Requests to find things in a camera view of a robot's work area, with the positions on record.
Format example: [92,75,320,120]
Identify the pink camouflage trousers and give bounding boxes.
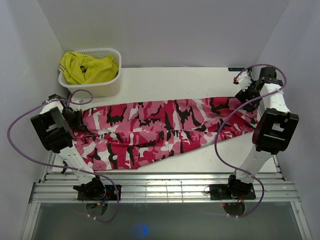
[73,96,258,171]

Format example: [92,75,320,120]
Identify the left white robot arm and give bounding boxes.
[31,94,107,200]

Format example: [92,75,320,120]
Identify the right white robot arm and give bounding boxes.
[225,66,299,199]

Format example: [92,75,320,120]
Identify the yellow trousers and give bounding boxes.
[58,51,120,85]

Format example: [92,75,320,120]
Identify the blue label sticker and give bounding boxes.
[227,67,245,72]

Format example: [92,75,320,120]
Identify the white plastic basket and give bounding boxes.
[58,48,122,98]

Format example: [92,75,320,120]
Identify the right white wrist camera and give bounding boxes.
[233,71,253,92]

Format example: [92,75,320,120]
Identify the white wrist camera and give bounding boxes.
[72,99,84,105]
[233,71,253,92]

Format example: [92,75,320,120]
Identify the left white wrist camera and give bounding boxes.
[72,99,84,105]

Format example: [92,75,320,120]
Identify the aluminium rail frame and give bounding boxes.
[29,172,300,204]

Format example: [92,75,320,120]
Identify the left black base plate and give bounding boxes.
[76,184,117,201]

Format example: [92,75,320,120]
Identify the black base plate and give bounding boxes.
[76,184,117,201]
[209,183,256,200]

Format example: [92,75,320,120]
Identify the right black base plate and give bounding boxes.
[209,183,256,200]

